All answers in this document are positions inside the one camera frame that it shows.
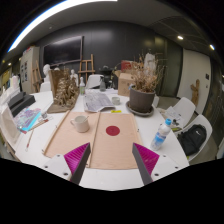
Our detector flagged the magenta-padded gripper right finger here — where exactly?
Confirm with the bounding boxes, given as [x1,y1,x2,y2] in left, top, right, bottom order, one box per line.
[131,142,183,186]

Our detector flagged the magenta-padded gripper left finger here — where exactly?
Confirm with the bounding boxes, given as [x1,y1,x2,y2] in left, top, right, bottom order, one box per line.
[42,142,92,186]

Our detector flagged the white bottle with blue cap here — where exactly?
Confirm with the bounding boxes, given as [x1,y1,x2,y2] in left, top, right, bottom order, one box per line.
[149,118,173,152]

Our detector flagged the cream ceramic mug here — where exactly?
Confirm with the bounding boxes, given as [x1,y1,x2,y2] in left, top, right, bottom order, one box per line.
[69,115,91,134]

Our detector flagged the flat round red coaster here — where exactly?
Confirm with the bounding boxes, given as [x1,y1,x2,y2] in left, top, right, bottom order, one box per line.
[105,125,121,137]

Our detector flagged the black backpack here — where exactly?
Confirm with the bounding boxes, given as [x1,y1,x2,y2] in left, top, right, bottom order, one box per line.
[177,124,208,157]

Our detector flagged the long paintbrush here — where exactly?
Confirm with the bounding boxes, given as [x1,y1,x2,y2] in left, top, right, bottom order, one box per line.
[24,129,35,153]

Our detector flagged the grey plant saucer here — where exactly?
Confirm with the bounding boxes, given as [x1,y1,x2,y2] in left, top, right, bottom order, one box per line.
[125,100,155,118]

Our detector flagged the papers on chair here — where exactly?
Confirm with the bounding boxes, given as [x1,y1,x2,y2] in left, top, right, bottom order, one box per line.
[164,106,183,123]

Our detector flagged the dried plant in grey pot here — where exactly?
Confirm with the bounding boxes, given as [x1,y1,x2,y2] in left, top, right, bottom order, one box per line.
[128,53,167,114]

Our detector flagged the newspaper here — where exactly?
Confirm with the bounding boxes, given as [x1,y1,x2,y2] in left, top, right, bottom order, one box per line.
[83,90,116,114]

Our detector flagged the colourful art book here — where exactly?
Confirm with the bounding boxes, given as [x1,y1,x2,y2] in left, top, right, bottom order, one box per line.
[13,106,43,134]

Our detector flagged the white plastic chair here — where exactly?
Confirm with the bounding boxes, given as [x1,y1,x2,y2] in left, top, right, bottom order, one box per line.
[163,96,197,129]
[85,73,104,90]
[174,114,213,163]

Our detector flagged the small white cup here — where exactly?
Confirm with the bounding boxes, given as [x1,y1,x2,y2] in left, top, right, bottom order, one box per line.
[111,96,122,106]

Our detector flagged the green-labelled spray bottle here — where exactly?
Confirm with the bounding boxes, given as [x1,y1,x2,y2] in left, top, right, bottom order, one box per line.
[78,76,86,96]

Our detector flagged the cardboard box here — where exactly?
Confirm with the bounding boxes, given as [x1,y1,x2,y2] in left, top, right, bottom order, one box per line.
[117,72,138,98]

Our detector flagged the black boxes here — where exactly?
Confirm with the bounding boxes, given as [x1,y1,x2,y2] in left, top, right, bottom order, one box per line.
[7,91,37,118]

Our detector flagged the small white statuette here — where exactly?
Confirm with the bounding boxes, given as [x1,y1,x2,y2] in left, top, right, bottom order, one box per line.
[69,69,80,88]

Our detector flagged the wooden figure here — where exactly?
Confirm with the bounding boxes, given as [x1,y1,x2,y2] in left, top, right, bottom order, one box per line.
[189,78,201,107]

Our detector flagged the white plaster bust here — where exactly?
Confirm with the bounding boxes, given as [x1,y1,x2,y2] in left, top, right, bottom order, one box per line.
[39,63,53,93]

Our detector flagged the wooden easel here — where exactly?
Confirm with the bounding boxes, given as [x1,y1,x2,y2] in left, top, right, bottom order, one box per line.
[77,53,96,84]

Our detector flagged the tall white plaster statue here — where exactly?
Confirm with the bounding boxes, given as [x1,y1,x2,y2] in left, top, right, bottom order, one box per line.
[143,53,158,76]

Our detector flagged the red box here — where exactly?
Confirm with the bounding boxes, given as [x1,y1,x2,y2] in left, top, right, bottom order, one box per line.
[120,59,134,73]

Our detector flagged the white cabinet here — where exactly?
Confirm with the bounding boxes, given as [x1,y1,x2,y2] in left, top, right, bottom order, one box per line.
[19,46,41,94]

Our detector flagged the long ceiling light strip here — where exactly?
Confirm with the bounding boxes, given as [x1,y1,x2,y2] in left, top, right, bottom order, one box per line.
[7,0,118,54]

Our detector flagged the white canvas frame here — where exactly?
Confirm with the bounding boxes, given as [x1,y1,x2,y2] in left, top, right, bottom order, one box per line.
[0,103,22,149]

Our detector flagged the black wall screen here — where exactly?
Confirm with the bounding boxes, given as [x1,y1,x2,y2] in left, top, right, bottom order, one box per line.
[42,35,84,68]

